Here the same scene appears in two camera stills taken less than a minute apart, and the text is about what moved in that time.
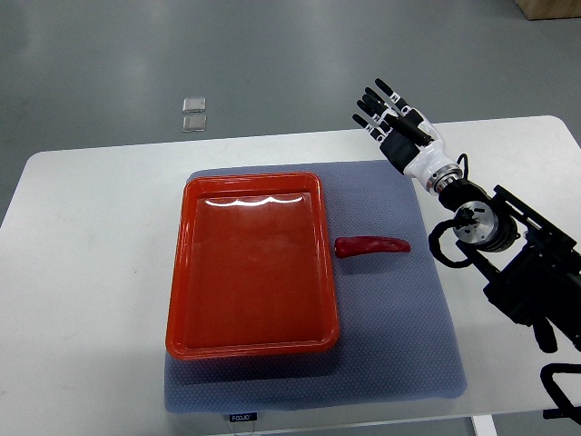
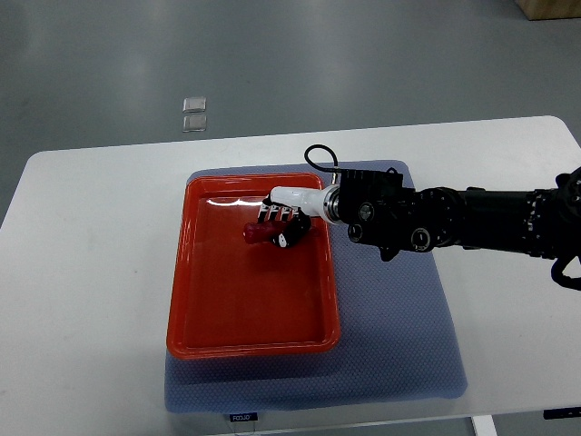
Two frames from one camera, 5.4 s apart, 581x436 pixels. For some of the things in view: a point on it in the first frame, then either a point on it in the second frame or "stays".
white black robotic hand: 408,143 to 296,206
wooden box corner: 549,9 stays
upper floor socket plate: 194,104 stays
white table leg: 484,425 stays
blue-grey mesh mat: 396,339 stays
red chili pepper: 358,245 to 255,232
